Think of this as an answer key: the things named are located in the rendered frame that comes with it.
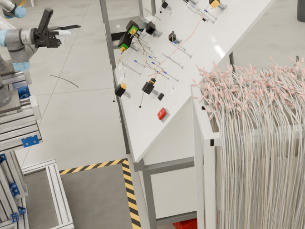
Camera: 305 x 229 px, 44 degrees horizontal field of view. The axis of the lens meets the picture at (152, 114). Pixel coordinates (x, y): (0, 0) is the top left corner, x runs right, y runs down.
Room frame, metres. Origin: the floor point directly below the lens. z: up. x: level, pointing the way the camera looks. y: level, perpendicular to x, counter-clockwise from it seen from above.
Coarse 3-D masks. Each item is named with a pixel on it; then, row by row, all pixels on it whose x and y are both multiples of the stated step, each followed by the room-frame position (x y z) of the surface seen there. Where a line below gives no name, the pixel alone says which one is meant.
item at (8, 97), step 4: (0, 88) 1.78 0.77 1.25; (4, 88) 1.81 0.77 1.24; (0, 92) 1.77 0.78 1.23; (4, 92) 1.79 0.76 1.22; (8, 92) 1.82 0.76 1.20; (0, 96) 1.76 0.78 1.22; (4, 96) 1.78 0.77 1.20; (8, 96) 1.79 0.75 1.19; (0, 100) 1.75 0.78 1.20; (4, 100) 1.76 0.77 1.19; (8, 100) 1.78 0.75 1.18; (0, 104) 1.74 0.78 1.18; (4, 104) 1.75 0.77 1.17
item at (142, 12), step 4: (140, 0) 4.99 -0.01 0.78; (144, 0) 5.03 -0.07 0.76; (148, 0) 5.03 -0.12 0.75; (156, 0) 5.03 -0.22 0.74; (160, 0) 5.03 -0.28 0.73; (140, 4) 4.99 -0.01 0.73; (144, 4) 5.03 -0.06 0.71; (148, 4) 5.03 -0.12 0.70; (156, 4) 5.03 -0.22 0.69; (160, 4) 5.03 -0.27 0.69; (140, 8) 4.99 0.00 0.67; (144, 8) 5.03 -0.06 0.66; (148, 8) 5.03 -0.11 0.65; (156, 8) 5.03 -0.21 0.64; (140, 12) 4.99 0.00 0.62; (144, 12) 5.03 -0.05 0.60; (148, 12) 5.03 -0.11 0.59; (156, 12) 5.03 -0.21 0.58; (144, 16) 5.03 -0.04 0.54; (148, 16) 5.03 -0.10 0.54
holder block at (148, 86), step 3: (147, 81) 1.85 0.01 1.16; (147, 84) 1.83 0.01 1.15; (150, 84) 1.82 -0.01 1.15; (144, 87) 1.83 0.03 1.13; (147, 87) 1.81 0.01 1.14; (150, 87) 1.82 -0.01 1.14; (153, 87) 1.82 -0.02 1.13; (144, 90) 1.81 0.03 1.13; (147, 90) 1.81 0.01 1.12; (150, 90) 1.81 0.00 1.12; (147, 93) 1.81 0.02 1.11
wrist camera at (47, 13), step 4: (48, 8) 1.63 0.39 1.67; (44, 12) 1.61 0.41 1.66; (48, 12) 1.61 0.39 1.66; (52, 12) 1.63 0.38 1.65; (44, 16) 1.61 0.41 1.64; (48, 16) 1.61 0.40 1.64; (44, 20) 1.61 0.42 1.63; (48, 20) 1.63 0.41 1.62; (40, 24) 1.61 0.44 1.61; (44, 24) 1.60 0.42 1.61; (48, 24) 1.65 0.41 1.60; (40, 28) 1.61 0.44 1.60; (40, 32) 1.60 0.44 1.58
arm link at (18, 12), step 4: (0, 0) 2.36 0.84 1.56; (4, 0) 2.38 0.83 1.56; (8, 0) 2.40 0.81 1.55; (0, 4) 2.37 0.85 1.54; (4, 4) 2.38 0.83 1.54; (8, 4) 2.39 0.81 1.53; (12, 4) 2.41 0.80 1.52; (16, 4) 2.44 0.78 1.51; (4, 8) 2.39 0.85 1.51; (8, 8) 2.39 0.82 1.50; (12, 8) 2.40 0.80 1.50; (16, 8) 2.42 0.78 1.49; (20, 8) 2.42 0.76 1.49; (24, 8) 2.44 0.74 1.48; (12, 12) 2.41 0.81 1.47; (16, 12) 2.40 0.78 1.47; (20, 12) 2.42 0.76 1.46; (24, 12) 2.43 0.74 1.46; (16, 16) 2.42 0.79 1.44; (20, 16) 2.41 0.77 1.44; (24, 16) 2.43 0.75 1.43
